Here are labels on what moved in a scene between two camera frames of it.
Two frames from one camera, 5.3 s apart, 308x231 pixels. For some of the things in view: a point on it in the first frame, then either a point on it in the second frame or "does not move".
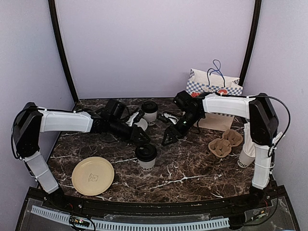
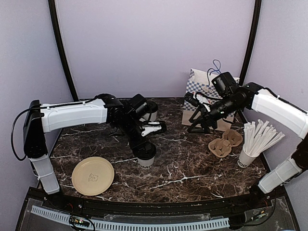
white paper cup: [147, 165] does not move
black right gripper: [170, 131] -> [205, 115]
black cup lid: [146, 152] does not move
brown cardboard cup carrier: [221, 147] does not move
